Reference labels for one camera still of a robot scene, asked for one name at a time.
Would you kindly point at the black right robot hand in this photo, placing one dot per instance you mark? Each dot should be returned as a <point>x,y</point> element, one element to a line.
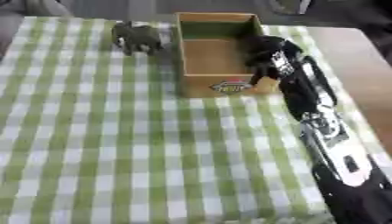
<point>265,51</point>

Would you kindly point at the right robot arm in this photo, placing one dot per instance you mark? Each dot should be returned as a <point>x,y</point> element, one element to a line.
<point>326,137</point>

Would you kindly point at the tan cardboard box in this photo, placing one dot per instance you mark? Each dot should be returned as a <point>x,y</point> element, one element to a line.
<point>217,58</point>

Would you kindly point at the dark green toy elephant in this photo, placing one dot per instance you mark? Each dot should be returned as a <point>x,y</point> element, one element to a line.
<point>137,37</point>

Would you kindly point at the grey chair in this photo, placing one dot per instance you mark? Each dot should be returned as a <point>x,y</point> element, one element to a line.
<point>35,8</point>

